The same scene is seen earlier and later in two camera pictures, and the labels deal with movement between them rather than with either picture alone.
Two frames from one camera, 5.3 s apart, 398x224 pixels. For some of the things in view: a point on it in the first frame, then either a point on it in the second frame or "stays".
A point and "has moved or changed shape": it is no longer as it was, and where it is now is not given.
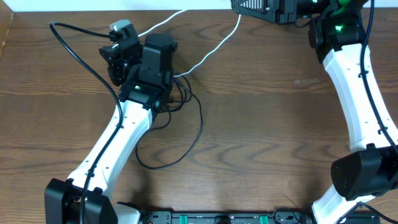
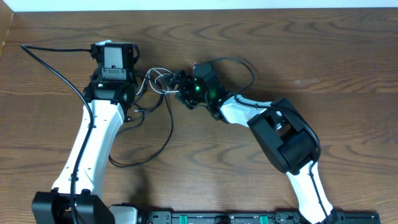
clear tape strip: (306, 81) stays
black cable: (166, 124) to (141, 114)
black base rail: (251, 217) stays
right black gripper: (280, 12) to (188, 80)
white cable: (206, 61) has moved or changed shape
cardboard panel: (6, 17) stays
